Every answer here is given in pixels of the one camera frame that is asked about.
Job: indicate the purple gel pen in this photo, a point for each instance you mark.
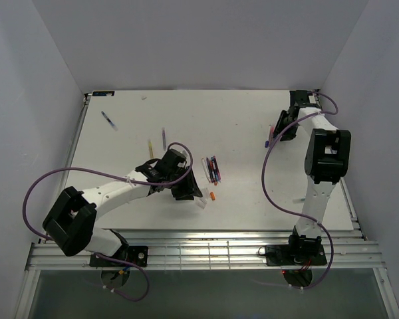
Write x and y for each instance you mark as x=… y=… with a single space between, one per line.
x=210 y=171

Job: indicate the orange red gel pen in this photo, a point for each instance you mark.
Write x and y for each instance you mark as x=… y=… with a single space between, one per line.
x=213 y=174

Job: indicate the blue pen far left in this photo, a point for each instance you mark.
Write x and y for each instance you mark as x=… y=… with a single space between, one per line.
x=110 y=122

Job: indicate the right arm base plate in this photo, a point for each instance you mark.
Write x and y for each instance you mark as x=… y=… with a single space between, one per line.
x=279 y=255

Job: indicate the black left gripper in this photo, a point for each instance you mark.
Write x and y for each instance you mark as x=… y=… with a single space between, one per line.
x=189 y=188

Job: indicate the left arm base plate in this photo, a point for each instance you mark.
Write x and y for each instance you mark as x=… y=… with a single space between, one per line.
x=137 y=255

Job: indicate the violet pen on table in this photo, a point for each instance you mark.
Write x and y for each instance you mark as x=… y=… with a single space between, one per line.
x=164 y=140

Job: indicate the yellow pen on table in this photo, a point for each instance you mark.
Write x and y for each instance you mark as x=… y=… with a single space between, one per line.
x=150 y=149

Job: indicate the aluminium frame rail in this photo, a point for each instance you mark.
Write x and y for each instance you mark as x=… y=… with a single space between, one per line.
x=242 y=250

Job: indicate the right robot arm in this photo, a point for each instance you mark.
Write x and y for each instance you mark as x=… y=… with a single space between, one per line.
x=326 y=162

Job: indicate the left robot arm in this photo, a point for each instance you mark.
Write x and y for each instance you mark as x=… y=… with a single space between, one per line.
x=71 y=222

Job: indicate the light blue gel pen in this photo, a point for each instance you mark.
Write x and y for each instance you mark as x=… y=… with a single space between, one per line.
x=217 y=173

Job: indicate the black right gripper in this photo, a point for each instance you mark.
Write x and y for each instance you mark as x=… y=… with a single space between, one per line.
x=280 y=125

